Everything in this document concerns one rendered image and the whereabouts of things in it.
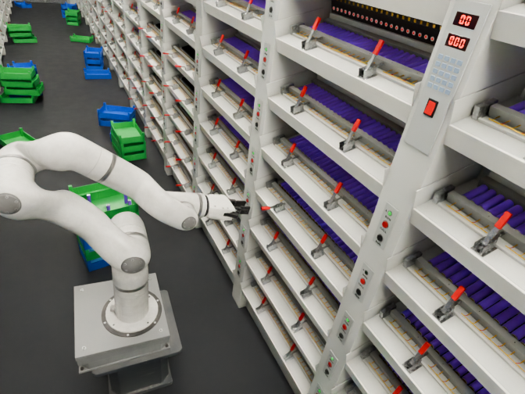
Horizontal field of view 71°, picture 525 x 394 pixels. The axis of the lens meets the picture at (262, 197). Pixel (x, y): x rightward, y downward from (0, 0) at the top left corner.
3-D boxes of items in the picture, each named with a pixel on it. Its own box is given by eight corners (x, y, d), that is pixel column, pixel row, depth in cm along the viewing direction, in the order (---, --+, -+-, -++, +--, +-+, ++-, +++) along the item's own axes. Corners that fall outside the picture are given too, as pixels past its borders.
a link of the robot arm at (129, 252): (152, 229, 128) (162, 263, 117) (128, 250, 130) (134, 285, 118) (10, 142, 94) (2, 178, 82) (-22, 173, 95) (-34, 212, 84)
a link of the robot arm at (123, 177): (120, 172, 93) (207, 217, 113) (109, 147, 105) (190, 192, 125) (99, 199, 94) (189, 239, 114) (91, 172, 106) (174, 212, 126)
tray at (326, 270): (342, 306, 114) (343, 287, 108) (255, 198, 157) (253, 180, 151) (393, 277, 120) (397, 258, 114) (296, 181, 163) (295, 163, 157)
